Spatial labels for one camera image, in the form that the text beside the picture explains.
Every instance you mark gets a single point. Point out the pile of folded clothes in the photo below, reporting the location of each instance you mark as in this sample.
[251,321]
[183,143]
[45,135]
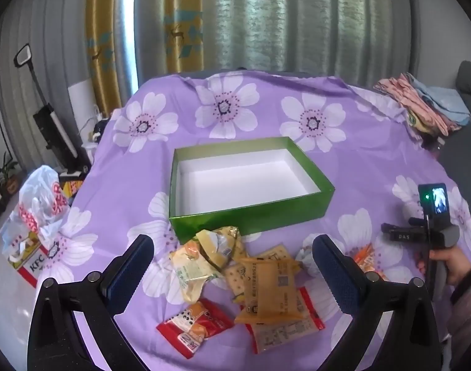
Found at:
[425,104]

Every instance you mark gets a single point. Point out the white red plastic bag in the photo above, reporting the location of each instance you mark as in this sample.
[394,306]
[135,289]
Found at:
[38,197]

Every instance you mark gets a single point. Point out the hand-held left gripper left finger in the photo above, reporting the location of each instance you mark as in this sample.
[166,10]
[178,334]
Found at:
[131,270]

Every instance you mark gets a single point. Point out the beige printed snack packet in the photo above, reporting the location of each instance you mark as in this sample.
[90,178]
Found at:
[278,253]

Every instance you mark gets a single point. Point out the person's right hand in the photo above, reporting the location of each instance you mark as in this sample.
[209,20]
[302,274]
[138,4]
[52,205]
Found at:
[458,264]

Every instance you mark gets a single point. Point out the grey curtain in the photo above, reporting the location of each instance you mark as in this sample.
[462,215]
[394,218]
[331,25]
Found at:
[46,27]
[297,19]

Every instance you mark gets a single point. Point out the yellow black bag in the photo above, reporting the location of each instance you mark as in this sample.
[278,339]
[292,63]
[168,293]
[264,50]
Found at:
[71,185]

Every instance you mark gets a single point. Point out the red-ended clear snack packet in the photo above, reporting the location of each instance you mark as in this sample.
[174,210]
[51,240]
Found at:
[278,336]

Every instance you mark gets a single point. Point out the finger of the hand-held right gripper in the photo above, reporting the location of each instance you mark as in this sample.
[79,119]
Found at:
[396,234]

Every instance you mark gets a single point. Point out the potted plant brown pot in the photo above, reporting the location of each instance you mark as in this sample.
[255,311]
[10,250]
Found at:
[7,172]

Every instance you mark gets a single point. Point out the upright vacuum cleaner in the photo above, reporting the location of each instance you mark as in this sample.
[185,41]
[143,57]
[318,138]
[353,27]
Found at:
[51,127]

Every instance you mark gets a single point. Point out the dark yellow snack packet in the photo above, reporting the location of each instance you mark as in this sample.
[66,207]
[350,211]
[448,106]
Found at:
[210,245]

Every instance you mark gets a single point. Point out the gold curtain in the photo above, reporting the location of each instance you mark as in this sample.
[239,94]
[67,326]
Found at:
[183,27]
[102,27]

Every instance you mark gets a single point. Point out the tan orange snack packet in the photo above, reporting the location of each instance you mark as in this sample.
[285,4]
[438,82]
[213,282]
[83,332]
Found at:
[266,293]

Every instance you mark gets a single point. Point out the red snack packet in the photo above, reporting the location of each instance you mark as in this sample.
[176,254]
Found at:
[189,328]

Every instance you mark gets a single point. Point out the white snack packet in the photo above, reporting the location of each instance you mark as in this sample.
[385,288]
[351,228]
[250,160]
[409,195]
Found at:
[306,257]

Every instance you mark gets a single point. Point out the white box-shaped appliance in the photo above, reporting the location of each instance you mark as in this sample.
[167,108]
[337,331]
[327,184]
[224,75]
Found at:
[80,100]

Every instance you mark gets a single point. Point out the green cardboard box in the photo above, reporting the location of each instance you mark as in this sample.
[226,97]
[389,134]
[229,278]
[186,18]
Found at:
[239,220]

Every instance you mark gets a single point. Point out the purple floral tablecloth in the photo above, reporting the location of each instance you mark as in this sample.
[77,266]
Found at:
[336,170]

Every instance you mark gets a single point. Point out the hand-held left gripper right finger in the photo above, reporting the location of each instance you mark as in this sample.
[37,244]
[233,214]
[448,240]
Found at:
[330,270]

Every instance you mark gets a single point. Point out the pale yellow green snack packet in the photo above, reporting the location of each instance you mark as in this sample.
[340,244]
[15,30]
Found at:
[189,274]

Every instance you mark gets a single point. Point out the person's right forearm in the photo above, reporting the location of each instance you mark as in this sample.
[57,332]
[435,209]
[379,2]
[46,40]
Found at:
[467,313]

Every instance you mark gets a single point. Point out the grey sofa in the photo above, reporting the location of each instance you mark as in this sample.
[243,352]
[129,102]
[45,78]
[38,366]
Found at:
[467,154]

